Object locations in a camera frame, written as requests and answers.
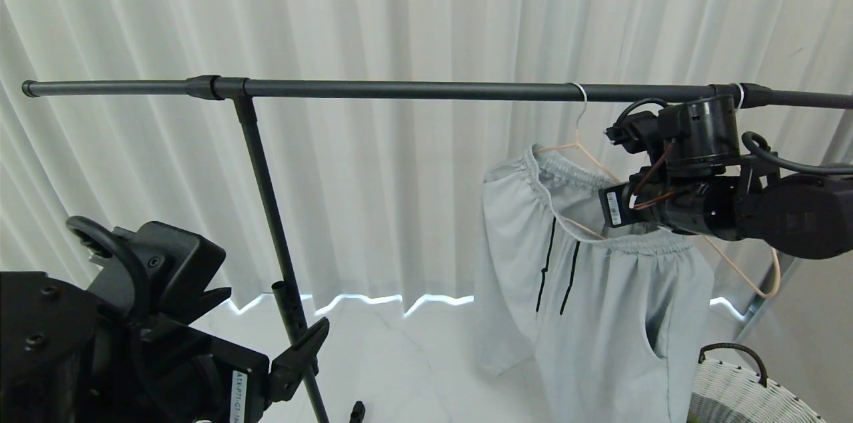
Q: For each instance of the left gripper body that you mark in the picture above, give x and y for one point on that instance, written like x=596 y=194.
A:
x=186 y=383

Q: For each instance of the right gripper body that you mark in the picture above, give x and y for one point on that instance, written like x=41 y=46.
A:
x=693 y=210

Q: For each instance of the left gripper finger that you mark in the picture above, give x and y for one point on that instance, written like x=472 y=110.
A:
x=300 y=356
x=210 y=306

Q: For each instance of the pink clothes hanger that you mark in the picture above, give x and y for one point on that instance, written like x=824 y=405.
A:
x=733 y=266
x=600 y=162

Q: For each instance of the pale grey shorts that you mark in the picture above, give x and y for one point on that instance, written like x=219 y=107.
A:
x=620 y=316

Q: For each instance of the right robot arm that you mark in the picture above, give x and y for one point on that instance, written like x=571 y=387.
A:
x=800 y=216

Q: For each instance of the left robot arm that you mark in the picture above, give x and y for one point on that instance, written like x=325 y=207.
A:
x=40 y=370

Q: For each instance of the white laundry basket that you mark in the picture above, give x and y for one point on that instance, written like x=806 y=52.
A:
x=746 y=396

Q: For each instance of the black clothes rack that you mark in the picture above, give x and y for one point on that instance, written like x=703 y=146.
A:
x=400 y=88

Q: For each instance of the white curtain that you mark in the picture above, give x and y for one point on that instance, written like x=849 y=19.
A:
x=366 y=196

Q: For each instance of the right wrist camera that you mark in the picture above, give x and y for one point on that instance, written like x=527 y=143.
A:
x=640 y=130

